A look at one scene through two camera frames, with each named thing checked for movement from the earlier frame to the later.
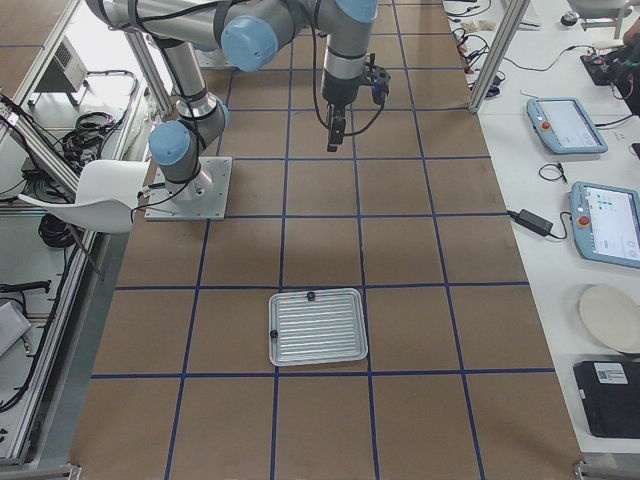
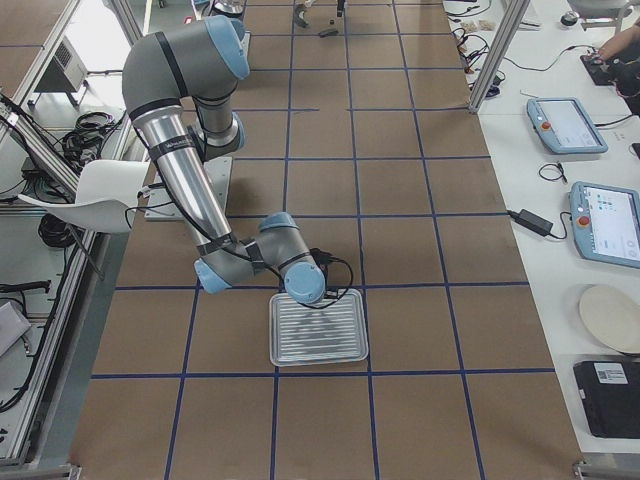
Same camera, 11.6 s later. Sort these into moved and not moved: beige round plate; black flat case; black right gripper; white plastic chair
Moved: black right gripper
Not moved: white plastic chair; black flat case; beige round plate
